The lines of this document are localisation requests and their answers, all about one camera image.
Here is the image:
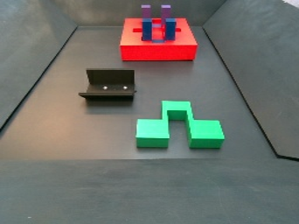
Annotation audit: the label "right purple post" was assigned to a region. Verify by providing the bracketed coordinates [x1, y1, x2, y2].
[162, 4, 173, 24]

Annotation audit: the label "left purple post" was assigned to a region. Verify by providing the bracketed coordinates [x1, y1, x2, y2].
[142, 4, 153, 18]

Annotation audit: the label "black angle bracket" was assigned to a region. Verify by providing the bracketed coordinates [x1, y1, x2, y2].
[79, 68, 137, 100]

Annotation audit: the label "left blue post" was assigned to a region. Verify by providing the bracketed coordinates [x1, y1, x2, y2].
[142, 18, 153, 41]

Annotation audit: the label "blue post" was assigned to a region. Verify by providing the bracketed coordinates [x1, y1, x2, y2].
[142, 18, 153, 41]
[165, 18, 177, 40]

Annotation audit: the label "right blue post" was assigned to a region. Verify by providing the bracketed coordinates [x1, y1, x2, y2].
[165, 18, 177, 40]

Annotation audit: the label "purple post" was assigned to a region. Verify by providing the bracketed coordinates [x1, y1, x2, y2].
[162, 4, 173, 24]
[142, 4, 153, 18]

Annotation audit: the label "red board base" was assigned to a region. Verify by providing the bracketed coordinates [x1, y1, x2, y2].
[119, 18, 198, 61]

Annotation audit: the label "green stepped block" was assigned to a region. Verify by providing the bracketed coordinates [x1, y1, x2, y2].
[135, 101, 226, 149]

